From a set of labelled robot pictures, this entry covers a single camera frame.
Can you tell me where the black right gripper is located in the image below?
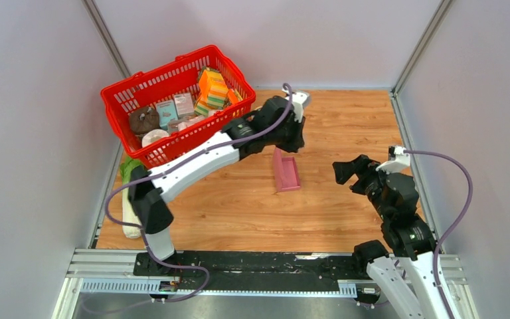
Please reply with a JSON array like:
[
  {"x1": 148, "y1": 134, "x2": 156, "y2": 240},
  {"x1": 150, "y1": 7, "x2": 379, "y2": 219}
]
[{"x1": 331, "y1": 154, "x2": 395, "y2": 221}]

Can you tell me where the pink paper box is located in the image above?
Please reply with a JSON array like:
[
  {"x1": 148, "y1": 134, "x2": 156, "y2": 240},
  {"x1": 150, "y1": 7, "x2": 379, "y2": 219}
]
[{"x1": 272, "y1": 148, "x2": 301, "y2": 192}]

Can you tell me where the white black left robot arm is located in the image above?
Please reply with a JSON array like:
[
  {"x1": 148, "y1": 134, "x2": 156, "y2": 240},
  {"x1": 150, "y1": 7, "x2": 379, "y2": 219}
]
[{"x1": 127, "y1": 91, "x2": 311, "y2": 276}]

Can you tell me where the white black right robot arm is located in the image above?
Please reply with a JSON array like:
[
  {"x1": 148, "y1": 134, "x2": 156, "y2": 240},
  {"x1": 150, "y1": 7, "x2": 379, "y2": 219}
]
[{"x1": 332, "y1": 147, "x2": 461, "y2": 318}]

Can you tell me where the grey pink small box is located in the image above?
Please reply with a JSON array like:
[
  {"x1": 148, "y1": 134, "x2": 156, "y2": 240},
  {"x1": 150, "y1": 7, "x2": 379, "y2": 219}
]
[{"x1": 173, "y1": 92, "x2": 195, "y2": 118}]

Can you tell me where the teal small box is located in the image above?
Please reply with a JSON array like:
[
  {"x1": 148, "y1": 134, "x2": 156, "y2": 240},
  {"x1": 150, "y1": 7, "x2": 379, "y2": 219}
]
[{"x1": 155, "y1": 100, "x2": 179, "y2": 130}]

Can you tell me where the orange yellow sponge pack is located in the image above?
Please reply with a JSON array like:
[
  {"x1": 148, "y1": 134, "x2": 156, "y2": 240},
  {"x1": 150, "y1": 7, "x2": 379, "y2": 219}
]
[{"x1": 198, "y1": 67, "x2": 229, "y2": 110}]

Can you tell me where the green yellow sponge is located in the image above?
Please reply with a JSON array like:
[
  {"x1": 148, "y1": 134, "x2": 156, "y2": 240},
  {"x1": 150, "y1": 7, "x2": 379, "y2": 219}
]
[{"x1": 194, "y1": 98, "x2": 213, "y2": 116}]

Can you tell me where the white tape roll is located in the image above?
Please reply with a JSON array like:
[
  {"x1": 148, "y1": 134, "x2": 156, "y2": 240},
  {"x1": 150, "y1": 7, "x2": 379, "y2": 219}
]
[{"x1": 141, "y1": 129, "x2": 170, "y2": 148}]

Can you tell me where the red plastic shopping basket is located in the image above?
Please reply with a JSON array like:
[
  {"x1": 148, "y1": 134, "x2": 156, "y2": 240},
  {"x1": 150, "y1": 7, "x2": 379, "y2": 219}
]
[{"x1": 100, "y1": 45, "x2": 256, "y2": 167}]

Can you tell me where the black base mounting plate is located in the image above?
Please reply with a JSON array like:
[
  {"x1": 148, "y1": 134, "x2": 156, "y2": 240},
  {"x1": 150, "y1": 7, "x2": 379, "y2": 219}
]
[{"x1": 133, "y1": 251, "x2": 370, "y2": 292}]

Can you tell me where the napa cabbage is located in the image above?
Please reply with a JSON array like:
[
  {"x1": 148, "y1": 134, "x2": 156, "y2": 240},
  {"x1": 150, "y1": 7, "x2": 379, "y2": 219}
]
[{"x1": 119, "y1": 156, "x2": 142, "y2": 239}]

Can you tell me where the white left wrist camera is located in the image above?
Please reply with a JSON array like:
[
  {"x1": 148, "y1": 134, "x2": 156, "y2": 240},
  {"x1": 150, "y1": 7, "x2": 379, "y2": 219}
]
[{"x1": 282, "y1": 88, "x2": 311, "y2": 123}]

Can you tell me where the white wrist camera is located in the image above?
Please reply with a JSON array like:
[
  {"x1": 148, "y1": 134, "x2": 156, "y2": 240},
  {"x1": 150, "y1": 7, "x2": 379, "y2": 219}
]
[
  {"x1": 282, "y1": 88, "x2": 311, "y2": 123},
  {"x1": 376, "y1": 146, "x2": 411, "y2": 174}
]

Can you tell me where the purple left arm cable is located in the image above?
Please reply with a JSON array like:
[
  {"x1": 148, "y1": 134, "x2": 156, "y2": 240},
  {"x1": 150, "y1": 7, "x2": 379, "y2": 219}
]
[{"x1": 104, "y1": 82, "x2": 295, "y2": 304}]

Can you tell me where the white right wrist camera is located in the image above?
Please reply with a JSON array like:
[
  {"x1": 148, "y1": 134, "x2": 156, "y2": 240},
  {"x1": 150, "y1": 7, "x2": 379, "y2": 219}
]
[{"x1": 376, "y1": 146, "x2": 411, "y2": 174}]

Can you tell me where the aluminium rail frame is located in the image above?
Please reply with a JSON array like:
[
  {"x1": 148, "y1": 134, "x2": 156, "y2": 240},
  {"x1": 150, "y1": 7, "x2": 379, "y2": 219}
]
[{"x1": 63, "y1": 249, "x2": 468, "y2": 298}]

